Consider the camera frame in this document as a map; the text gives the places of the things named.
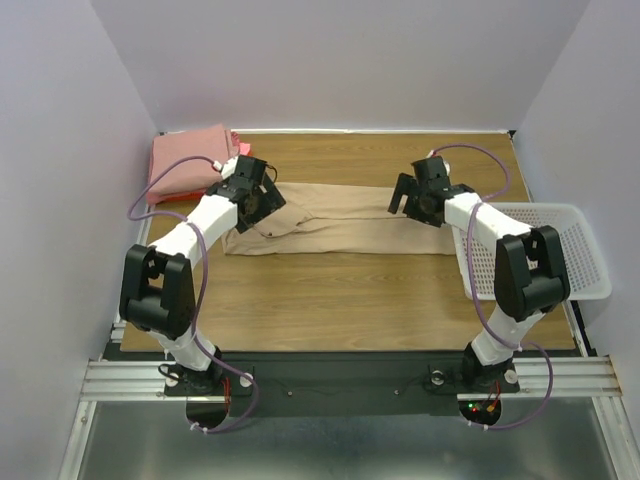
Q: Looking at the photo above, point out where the beige t shirt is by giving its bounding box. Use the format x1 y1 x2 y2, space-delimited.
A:
221 182 455 256

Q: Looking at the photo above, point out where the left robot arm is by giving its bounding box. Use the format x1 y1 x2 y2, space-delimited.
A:
119 155 285 394

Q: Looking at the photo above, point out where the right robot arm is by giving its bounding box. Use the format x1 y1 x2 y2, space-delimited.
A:
388 156 571 390

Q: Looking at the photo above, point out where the folded light pink t shirt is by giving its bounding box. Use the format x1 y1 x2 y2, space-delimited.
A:
239 142 251 156

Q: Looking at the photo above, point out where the white plastic basket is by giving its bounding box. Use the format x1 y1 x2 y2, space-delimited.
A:
452 202 612 301

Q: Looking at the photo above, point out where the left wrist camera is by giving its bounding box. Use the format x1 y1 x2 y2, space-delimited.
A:
212 156 239 179

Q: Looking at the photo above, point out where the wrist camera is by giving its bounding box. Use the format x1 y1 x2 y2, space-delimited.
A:
427 149 451 175
212 156 239 179

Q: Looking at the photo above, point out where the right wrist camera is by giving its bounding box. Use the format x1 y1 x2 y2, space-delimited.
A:
427 149 451 175

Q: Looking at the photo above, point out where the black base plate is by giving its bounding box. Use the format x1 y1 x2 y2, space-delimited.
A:
164 349 521 419

